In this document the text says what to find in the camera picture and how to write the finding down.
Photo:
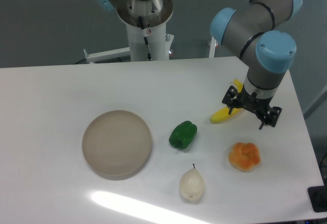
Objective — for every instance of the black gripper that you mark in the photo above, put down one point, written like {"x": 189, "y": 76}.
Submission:
{"x": 254, "y": 104}

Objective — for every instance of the yellow banana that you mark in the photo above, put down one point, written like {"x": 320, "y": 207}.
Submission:
{"x": 223, "y": 115}

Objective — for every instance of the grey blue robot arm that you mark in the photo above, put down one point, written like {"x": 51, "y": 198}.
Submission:
{"x": 251, "y": 36}

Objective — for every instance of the orange bread roll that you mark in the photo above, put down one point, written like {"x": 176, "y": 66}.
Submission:
{"x": 244, "y": 156}

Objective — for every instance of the green bell pepper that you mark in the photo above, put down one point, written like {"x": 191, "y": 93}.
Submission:
{"x": 183, "y": 135}

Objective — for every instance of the white pear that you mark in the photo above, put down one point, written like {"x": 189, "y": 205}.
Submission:
{"x": 192, "y": 186}

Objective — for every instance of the black box at table edge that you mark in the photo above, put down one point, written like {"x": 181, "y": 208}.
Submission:
{"x": 317, "y": 195}

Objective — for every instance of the beige round plate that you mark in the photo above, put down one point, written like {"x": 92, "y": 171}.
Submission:
{"x": 117, "y": 144}

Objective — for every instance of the white right base bracket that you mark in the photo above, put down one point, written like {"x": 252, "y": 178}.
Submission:
{"x": 213, "y": 44}

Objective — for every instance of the white base bracket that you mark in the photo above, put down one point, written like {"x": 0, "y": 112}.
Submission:
{"x": 213, "y": 44}
{"x": 106, "y": 55}

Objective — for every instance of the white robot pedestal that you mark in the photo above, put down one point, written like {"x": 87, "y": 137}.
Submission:
{"x": 146, "y": 25}

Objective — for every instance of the white left base bracket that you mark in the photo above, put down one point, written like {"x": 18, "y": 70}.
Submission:
{"x": 106, "y": 55}

